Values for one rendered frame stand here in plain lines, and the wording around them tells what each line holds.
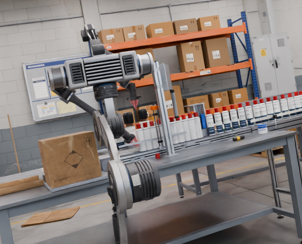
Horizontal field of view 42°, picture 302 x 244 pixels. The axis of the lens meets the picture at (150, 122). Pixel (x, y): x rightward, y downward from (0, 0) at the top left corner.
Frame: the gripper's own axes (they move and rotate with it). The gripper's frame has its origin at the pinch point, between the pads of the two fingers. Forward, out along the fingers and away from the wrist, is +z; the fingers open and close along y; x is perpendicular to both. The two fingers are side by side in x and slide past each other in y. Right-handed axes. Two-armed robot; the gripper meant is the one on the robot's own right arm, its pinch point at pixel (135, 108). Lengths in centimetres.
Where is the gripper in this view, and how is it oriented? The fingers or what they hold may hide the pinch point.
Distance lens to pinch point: 309.2
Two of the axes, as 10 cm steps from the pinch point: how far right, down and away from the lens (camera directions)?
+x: 4.1, 0.1, -9.1
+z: 1.7, 9.8, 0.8
